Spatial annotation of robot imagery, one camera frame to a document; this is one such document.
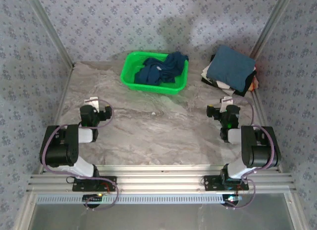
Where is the green plastic basket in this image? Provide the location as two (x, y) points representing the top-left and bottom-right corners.
(120, 51), (189, 96)

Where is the navy blue t-shirt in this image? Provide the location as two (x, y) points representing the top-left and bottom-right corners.
(133, 51), (189, 87)

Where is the stack of folded clothes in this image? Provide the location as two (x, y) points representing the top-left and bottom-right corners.
(206, 45), (256, 92)

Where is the folded white t-shirt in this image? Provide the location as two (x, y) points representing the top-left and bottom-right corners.
(201, 65), (236, 96)

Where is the folded black t-shirt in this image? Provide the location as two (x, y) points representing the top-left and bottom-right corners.
(232, 70), (258, 97)

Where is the folded red-orange garment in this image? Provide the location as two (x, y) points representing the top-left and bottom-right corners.
(250, 64), (260, 92)

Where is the small black controller board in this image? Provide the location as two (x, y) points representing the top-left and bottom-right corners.
(222, 194), (242, 206)
(83, 194), (104, 204)

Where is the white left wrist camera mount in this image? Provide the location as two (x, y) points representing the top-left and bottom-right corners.
(84, 96), (100, 111)

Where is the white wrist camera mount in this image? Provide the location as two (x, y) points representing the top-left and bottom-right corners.
(220, 96), (234, 112)
(84, 96), (100, 111)

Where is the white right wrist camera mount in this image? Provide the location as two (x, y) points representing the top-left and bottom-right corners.
(220, 96), (234, 112)

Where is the aluminium side rail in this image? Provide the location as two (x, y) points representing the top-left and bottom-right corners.
(250, 90), (284, 174)
(37, 63), (76, 175)

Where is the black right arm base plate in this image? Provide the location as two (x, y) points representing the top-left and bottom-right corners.
(203, 175), (250, 191)

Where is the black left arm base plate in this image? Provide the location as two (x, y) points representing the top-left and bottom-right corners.
(72, 176), (117, 192)

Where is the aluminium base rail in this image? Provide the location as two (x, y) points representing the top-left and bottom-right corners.
(26, 164), (297, 194)

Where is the aluminium corner post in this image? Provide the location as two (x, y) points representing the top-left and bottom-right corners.
(248, 0), (297, 59)
(24, 0), (76, 67)

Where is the grey slotted cable duct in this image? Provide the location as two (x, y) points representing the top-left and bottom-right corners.
(36, 194), (245, 205)

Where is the aluminium lower frame bar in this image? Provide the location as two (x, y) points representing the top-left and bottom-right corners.
(284, 192), (307, 230)
(14, 192), (38, 230)

